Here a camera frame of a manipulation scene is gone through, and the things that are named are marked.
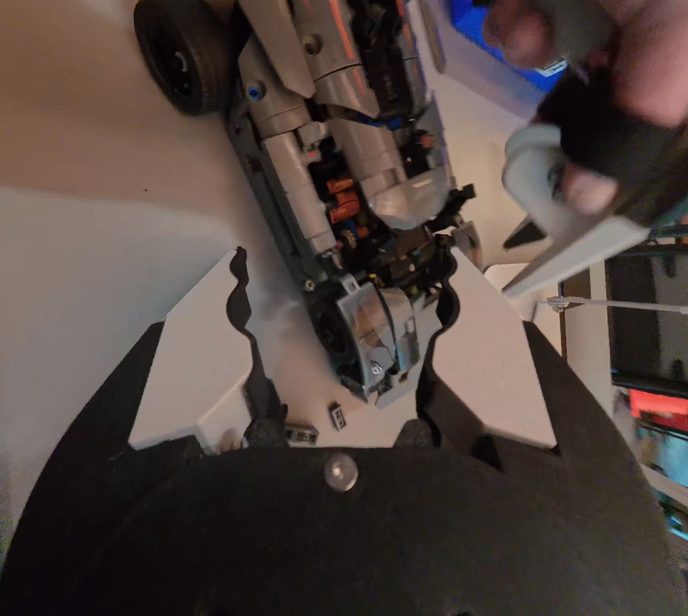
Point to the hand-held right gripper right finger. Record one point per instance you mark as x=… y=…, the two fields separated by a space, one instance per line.
x=484 y=358

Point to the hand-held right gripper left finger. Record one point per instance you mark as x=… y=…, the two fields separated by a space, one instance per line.
x=188 y=369

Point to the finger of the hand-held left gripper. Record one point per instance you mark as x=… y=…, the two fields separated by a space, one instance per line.
x=591 y=245
x=527 y=237

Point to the grey toy car model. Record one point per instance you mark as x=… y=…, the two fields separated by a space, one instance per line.
x=269 y=9

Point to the person's left hand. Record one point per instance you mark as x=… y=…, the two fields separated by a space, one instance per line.
x=650 y=9

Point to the white book stand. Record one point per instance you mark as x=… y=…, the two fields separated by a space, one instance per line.
x=505 y=283

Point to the scattered small brick parts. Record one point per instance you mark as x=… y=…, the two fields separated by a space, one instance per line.
x=301 y=434

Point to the small grey toy piece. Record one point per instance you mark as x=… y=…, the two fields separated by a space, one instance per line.
x=337 y=415

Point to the blue plastic bin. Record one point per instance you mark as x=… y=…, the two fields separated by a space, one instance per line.
x=467 y=19

